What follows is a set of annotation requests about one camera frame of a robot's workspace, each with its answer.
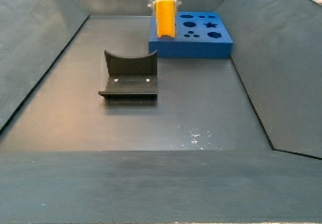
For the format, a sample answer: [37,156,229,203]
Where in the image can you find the black curved holder stand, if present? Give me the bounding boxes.
[97,52,158,98]

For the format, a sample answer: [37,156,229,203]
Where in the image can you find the yellow arch block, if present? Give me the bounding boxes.
[154,0,176,38]

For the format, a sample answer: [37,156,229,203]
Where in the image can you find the blue foam shape board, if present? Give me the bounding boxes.
[148,11,232,59]

